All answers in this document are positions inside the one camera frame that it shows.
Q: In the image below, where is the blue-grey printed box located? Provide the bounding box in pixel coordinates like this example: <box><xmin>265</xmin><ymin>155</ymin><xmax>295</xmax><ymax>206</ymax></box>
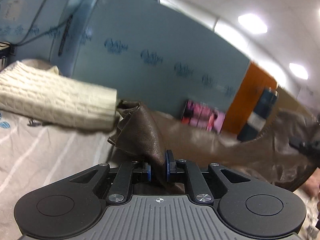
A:
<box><xmin>73</xmin><ymin>0</ymin><xmax>249</xmax><ymax>118</ymax></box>

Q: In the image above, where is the brown leather jacket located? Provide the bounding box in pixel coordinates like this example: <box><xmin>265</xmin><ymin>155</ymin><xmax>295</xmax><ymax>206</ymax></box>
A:
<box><xmin>109</xmin><ymin>88</ymin><xmax>319</xmax><ymax>196</ymax></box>

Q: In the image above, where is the dark blue vacuum bottle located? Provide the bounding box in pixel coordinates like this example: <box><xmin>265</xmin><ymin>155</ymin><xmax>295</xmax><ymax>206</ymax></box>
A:
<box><xmin>237</xmin><ymin>88</ymin><xmax>278</xmax><ymax>142</ymax></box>

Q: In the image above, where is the patterned bed sheet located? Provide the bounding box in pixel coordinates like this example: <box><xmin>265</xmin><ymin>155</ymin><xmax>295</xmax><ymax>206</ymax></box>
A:
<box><xmin>1</xmin><ymin>111</ymin><xmax>112</xmax><ymax>239</ymax></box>

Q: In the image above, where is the cream knit sweater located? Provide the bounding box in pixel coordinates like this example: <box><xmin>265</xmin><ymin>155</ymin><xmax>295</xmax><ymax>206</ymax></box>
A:
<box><xmin>1</xmin><ymin>61</ymin><xmax>117</xmax><ymax>131</ymax></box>

